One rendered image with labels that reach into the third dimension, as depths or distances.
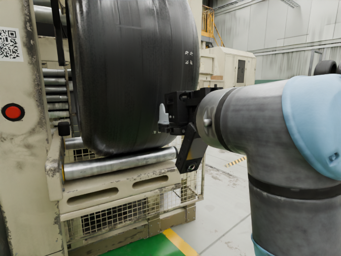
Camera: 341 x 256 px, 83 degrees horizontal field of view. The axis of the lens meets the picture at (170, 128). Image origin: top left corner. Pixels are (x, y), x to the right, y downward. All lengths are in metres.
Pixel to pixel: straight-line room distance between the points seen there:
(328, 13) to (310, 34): 0.94
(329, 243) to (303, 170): 0.07
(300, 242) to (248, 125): 0.12
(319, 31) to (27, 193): 11.77
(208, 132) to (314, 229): 0.15
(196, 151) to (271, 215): 0.18
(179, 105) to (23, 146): 0.44
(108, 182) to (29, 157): 0.22
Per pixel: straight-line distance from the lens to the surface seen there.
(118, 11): 0.45
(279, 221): 0.23
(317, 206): 0.23
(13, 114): 0.62
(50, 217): 0.72
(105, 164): 0.58
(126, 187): 0.60
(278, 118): 0.19
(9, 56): 0.62
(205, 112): 0.27
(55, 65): 1.19
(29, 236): 0.76
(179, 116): 0.35
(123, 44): 0.43
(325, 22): 11.89
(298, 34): 12.12
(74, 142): 0.84
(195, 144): 0.35
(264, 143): 0.21
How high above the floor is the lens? 1.13
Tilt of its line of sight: 13 degrees down
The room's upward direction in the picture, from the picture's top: straight up
